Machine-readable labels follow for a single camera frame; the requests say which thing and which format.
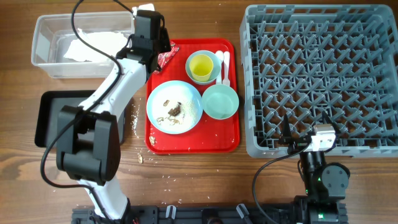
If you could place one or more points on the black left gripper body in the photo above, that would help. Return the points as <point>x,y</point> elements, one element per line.
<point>163,43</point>

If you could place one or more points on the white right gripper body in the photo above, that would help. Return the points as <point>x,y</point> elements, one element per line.
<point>333,140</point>

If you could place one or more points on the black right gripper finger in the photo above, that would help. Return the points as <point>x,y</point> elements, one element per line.
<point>286,135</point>
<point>326,120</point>

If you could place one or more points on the red snack wrapper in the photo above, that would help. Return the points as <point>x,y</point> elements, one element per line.
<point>164,58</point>

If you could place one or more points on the white napkin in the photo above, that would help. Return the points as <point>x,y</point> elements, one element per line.
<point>108,42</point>

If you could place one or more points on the yellow plastic cup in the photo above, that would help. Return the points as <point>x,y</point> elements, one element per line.
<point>201,67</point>

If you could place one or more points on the light blue bowl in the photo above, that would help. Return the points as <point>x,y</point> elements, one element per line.
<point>215,68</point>

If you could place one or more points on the mint green bowl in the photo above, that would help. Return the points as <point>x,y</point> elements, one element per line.
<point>220,101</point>

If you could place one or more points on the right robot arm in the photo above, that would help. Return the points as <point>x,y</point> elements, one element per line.
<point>325,183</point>

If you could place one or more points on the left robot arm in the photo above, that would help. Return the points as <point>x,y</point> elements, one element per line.
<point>94,166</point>

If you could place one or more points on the grey dishwasher rack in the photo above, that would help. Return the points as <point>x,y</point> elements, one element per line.
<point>303,61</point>

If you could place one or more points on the black waste tray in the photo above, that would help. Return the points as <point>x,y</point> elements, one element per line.
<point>50,105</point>

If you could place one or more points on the white plastic spoon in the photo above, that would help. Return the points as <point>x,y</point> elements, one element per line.
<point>220,57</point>

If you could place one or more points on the light blue plate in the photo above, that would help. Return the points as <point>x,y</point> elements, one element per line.
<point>164,97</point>

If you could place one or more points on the red serving tray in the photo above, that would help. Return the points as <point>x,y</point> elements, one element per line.
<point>209,135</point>

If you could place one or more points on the white plastic fork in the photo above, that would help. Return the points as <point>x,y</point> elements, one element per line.
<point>226,62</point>

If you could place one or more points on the clear plastic bin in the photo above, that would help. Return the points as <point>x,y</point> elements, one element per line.
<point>53,34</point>

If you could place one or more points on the food crumb on tray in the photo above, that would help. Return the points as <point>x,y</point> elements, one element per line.
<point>152,140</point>

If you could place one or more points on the food crumb on table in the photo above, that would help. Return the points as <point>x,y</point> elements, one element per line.
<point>140,158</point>

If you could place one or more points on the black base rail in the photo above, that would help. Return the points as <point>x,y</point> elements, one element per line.
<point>282,213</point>

